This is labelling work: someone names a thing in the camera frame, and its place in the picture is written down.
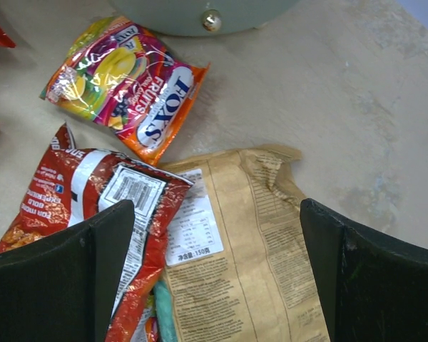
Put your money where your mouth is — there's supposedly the round white drawer cabinet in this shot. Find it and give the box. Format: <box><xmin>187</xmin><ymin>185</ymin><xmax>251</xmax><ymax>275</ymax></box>
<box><xmin>110</xmin><ymin>0</ymin><xmax>296</xmax><ymax>37</ymax></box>

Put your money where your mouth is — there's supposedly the Fox's fruit candy bag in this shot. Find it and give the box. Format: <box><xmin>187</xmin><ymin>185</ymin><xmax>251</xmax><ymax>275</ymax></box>
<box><xmin>40</xmin><ymin>16</ymin><xmax>209</xmax><ymax>165</ymax></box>

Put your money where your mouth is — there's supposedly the red Doritos bag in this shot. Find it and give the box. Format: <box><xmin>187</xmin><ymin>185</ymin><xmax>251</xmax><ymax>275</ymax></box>
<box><xmin>0</xmin><ymin>125</ymin><xmax>192</xmax><ymax>341</ymax></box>

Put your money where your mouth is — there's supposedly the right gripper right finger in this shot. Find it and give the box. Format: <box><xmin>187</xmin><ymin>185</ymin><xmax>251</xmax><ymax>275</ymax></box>
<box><xmin>300</xmin><ymin>198</ymin><xmax>428</xmax><ymax>341</ymax></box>

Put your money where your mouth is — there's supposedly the tan paper snack bag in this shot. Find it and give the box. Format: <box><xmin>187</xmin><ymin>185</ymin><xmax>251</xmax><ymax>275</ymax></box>
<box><xmin>164</xmin><ymin>145</ymin><xmax>329</xmax><ymax>341</ymax></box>

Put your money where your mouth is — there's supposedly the teal snack packet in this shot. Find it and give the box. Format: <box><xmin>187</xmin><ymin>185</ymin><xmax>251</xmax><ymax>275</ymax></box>
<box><xmin>153</xmin><ymin>280</ymin><xmax>178</xmax><ymax>342</ymax></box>

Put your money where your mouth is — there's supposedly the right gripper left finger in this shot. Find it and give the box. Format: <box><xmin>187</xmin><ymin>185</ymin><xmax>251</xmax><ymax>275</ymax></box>
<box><xmin>0</xmin><ymin>200</ymin><xmax>135</xmax><ymax>341</ymax></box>

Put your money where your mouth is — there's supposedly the orange white snack bag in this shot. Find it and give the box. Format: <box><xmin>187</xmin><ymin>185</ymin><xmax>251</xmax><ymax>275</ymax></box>
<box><xmin>131</xmin><ymin>294</ymin><xmax>159</xmax><ymax>342</ymax></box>

